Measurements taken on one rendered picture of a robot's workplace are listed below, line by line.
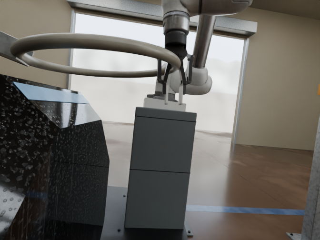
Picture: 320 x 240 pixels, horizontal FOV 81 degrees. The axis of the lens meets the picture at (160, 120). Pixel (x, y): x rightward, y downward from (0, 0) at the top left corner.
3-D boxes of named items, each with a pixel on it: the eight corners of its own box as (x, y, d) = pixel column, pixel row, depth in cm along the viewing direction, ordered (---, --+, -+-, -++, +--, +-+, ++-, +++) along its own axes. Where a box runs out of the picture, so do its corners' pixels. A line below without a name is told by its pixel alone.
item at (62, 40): (-38, 30, 29) (-40, 10, 29) (35, 73, 75) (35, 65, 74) (215, 61, 48) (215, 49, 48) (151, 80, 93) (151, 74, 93)
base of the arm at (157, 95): (145, 98, 145) (146, 91, 145) (173, 103, 148) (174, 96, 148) (147, 97, 127) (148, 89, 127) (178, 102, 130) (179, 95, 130)
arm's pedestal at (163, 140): (121, 196, 164) (130, 105, 160) (177, 198, 171) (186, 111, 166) (115, 235, 115) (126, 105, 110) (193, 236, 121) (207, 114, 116)
